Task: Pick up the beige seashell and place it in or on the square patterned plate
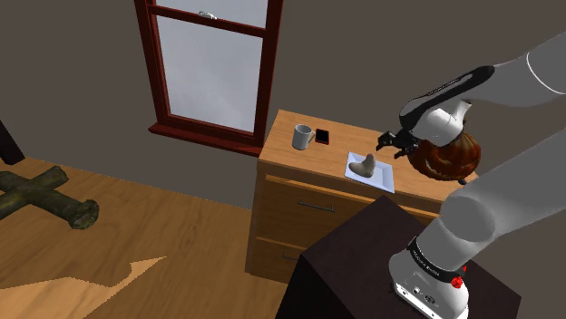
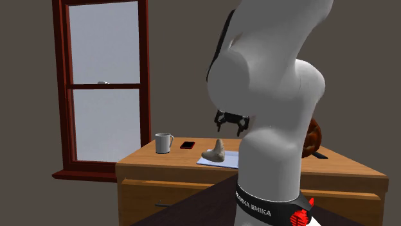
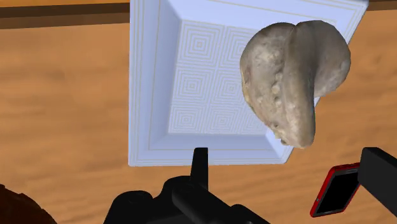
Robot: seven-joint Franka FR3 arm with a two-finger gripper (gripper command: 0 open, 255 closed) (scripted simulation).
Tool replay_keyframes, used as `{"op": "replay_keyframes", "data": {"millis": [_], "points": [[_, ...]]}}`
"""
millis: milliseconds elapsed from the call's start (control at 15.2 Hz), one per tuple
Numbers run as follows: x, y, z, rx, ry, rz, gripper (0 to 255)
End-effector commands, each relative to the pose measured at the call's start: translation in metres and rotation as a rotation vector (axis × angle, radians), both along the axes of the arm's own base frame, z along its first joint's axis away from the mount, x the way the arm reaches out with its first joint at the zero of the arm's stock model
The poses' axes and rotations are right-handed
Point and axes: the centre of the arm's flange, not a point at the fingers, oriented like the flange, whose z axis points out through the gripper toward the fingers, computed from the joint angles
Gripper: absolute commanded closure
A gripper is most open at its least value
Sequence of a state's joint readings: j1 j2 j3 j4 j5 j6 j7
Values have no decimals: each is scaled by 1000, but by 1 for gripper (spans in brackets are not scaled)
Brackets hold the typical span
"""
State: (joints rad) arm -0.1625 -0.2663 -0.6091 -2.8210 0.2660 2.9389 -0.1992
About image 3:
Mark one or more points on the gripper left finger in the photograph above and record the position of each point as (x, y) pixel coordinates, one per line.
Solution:
(198, 186)

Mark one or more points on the white square patterned plate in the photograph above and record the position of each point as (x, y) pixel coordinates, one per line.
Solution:
(161, 93)

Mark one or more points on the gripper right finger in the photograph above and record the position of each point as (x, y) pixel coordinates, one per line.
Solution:
(380, 176)

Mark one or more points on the dark brown rounded object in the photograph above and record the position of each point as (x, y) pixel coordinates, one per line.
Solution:
(18, 208)

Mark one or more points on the grey-brown lumpy stone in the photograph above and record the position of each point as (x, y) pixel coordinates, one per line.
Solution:
(285, 80)

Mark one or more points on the red-cased black phone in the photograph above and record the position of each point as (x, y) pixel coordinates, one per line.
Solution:
(336, 192)

